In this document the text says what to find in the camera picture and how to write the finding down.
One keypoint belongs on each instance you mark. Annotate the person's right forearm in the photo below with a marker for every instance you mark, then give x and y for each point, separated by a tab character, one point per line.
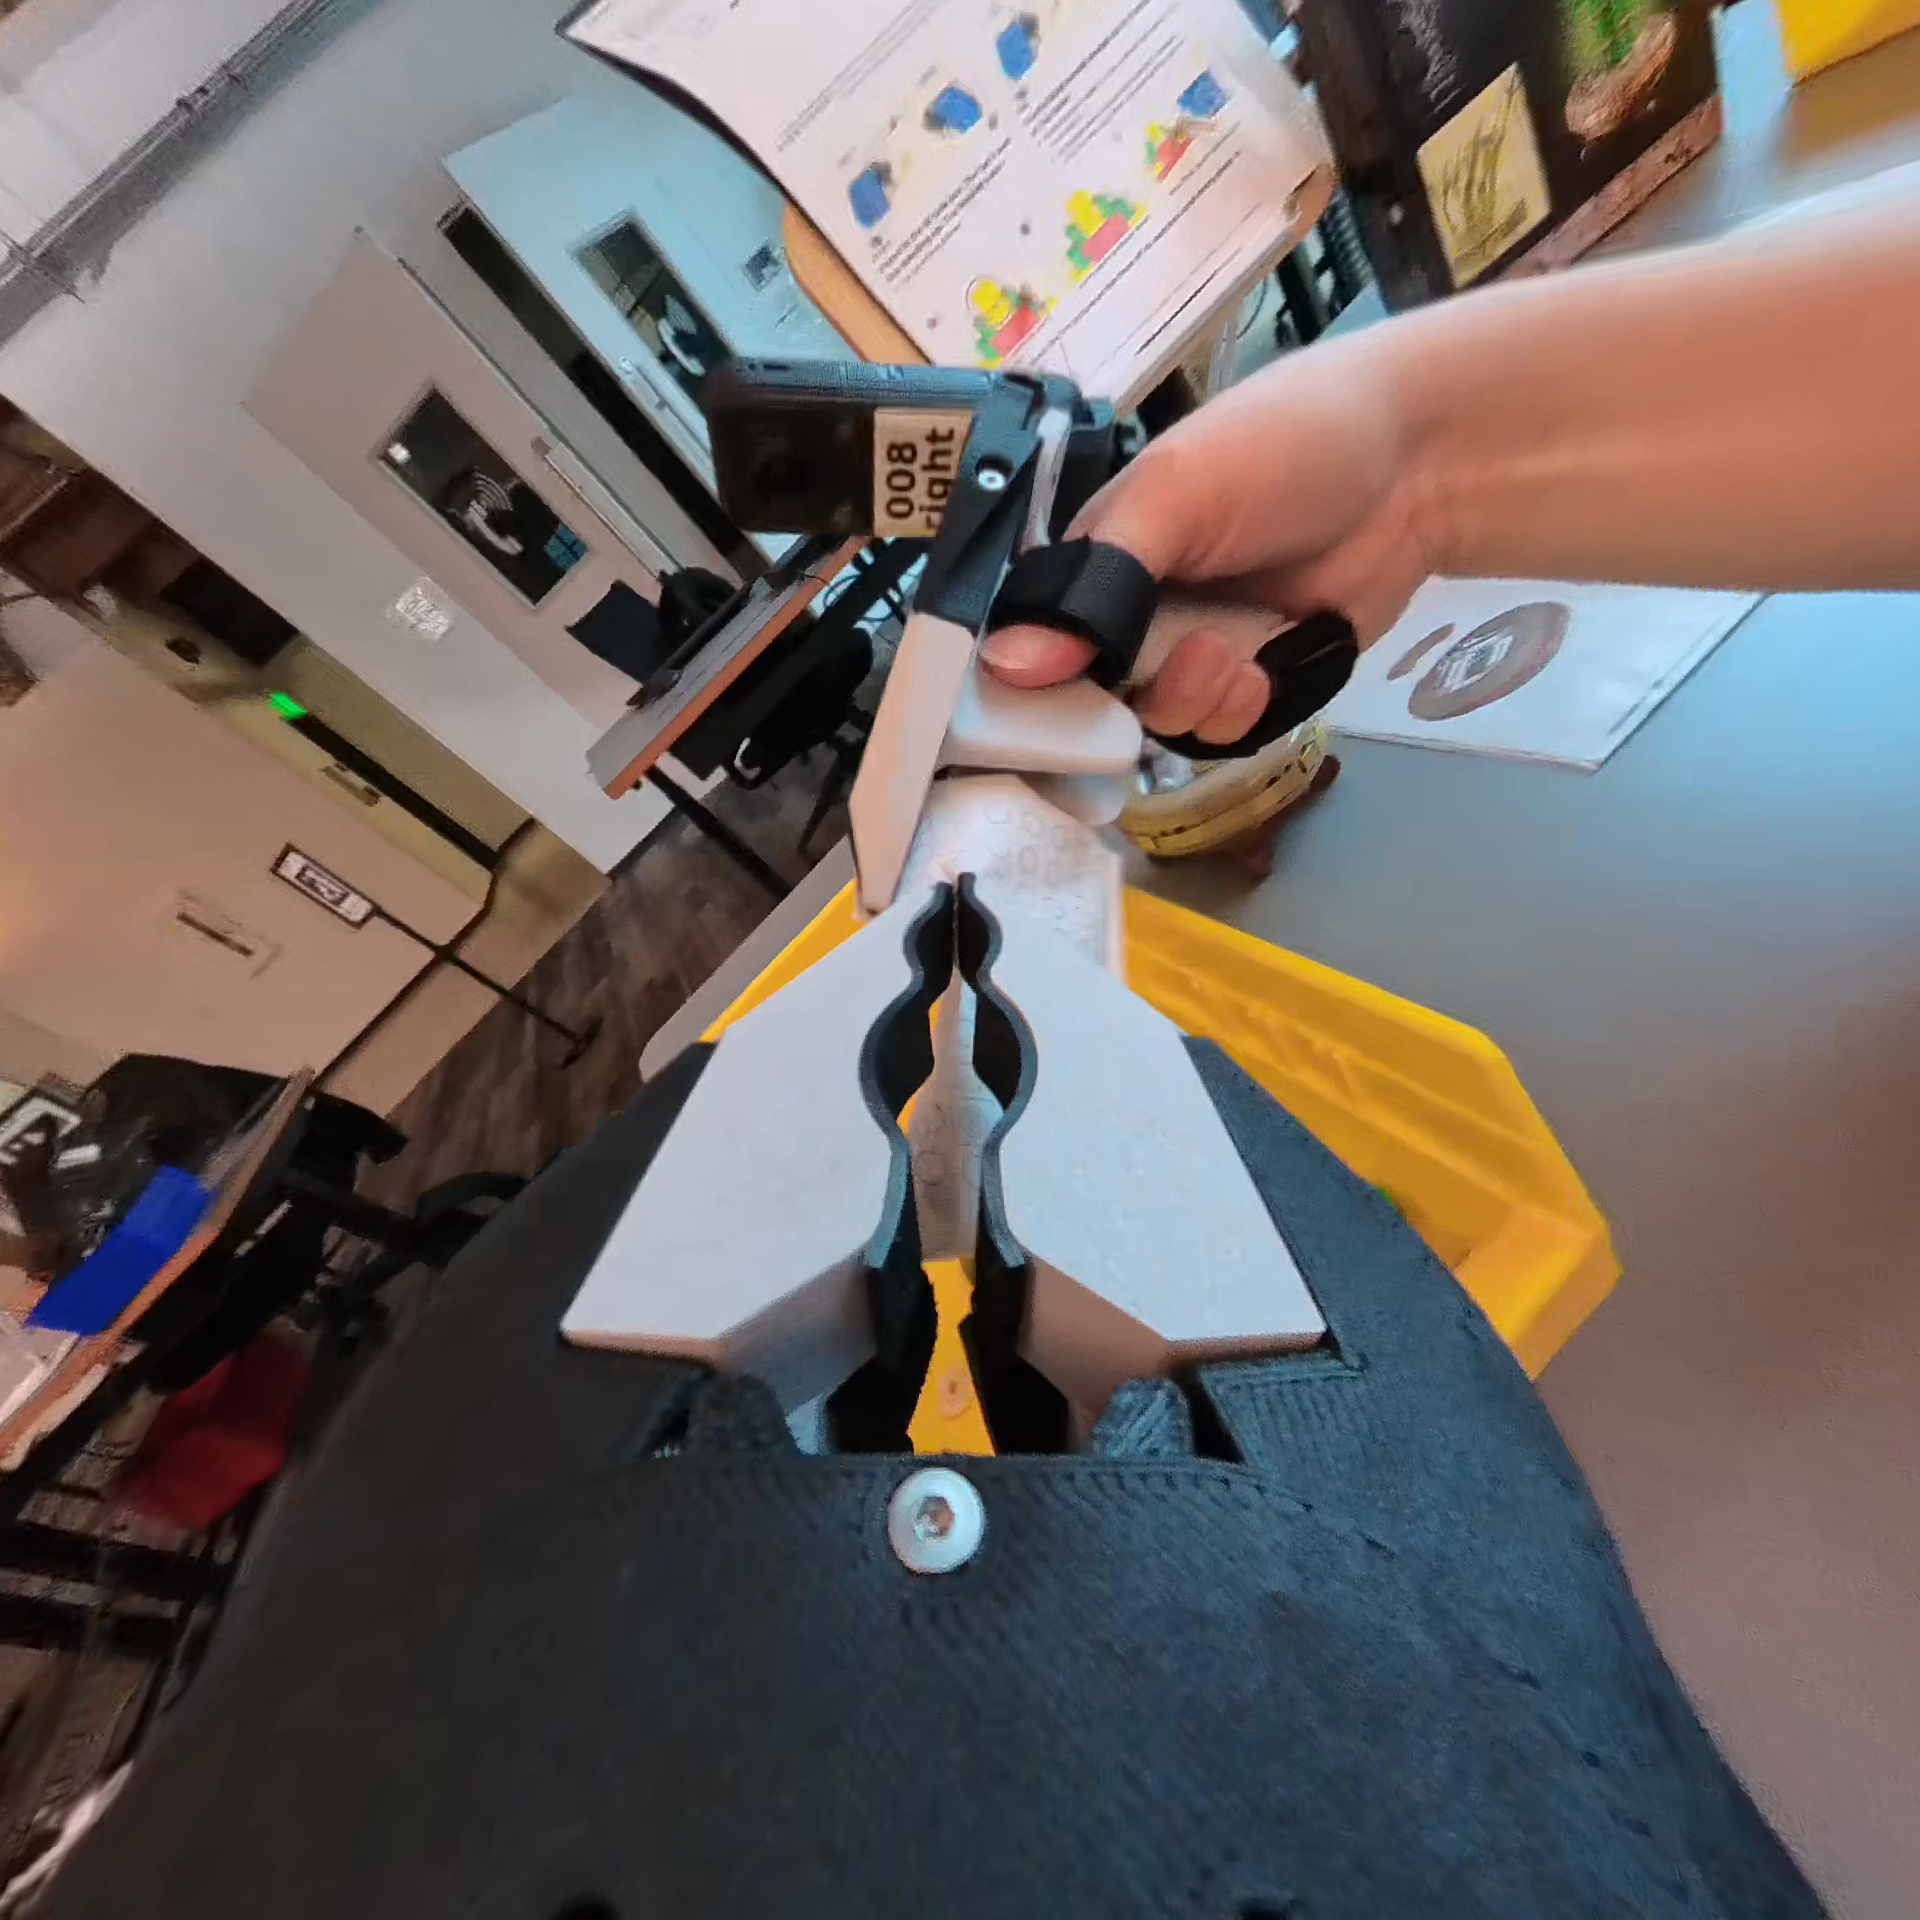
1681	404

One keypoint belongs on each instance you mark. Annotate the instruction board on stand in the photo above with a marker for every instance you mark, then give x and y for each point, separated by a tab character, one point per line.
975	151

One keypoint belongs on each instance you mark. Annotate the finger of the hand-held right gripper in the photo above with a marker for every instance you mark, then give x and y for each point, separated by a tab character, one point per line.
914	751

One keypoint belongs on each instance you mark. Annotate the white paper bag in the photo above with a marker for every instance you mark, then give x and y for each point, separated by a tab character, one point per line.
1035	871

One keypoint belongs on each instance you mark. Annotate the black toy set box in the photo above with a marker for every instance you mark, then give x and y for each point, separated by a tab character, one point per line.
1501	135

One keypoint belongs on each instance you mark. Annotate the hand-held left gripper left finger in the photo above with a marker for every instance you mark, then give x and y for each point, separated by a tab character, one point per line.
735	1201

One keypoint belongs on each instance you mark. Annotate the grey desk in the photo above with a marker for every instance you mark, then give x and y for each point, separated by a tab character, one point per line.
1650	974

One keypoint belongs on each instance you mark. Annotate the brown toy pot model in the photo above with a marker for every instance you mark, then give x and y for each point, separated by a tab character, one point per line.
1215	810

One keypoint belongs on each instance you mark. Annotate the person's right hand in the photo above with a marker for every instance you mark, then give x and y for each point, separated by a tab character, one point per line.
1274	494

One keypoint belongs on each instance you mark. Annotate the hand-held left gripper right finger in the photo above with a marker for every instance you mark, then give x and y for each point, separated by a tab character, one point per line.
1155	1201

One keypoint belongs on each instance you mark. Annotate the open instruction booklet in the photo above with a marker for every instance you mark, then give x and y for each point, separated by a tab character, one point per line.
1561	674

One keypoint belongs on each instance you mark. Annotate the long wooden background desk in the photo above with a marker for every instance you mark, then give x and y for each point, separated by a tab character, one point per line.
682	704

